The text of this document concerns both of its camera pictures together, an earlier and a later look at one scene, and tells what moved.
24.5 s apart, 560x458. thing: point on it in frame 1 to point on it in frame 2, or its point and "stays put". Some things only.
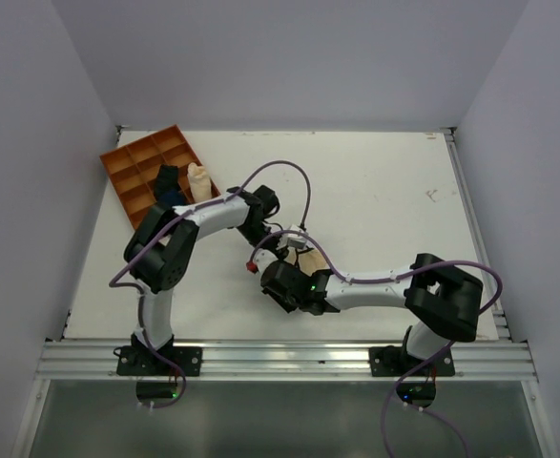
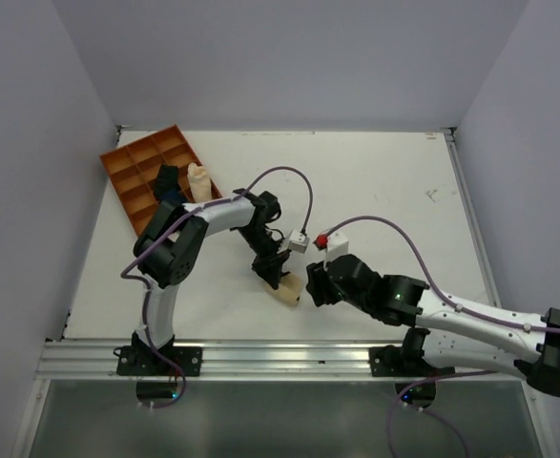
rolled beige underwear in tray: (199, 182) stays put
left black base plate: (142, 361) stays put
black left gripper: (281, 252) stays put
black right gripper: (287, 306) to (318, 282)
